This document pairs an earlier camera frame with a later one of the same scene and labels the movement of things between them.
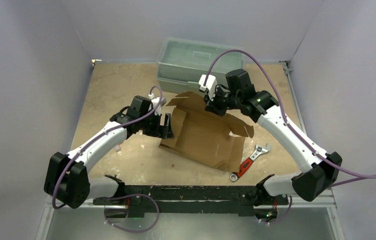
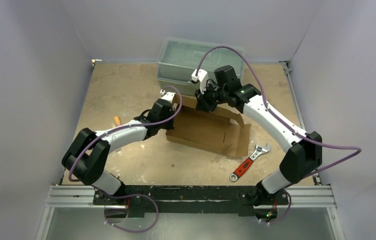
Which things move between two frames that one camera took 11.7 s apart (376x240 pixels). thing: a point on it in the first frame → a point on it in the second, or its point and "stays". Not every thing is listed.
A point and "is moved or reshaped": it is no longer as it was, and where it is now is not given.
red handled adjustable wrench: (259, 149) stays
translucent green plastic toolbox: (181, 62) stays
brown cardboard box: (204, 135) is moved or reshaped
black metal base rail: (134, 201) stays
